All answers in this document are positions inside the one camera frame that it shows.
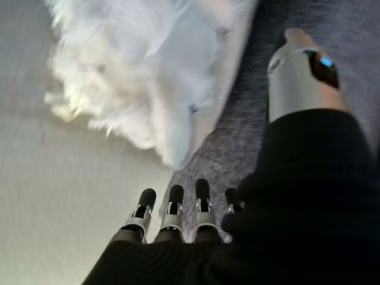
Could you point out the white fringed cushion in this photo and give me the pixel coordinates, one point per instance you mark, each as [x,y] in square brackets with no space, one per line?
[142,74]

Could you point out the grey fabric armchair sofa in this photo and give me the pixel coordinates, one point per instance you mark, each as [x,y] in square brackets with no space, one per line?
[243,118]

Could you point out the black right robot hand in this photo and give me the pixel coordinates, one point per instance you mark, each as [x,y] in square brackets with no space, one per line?
[297,222]

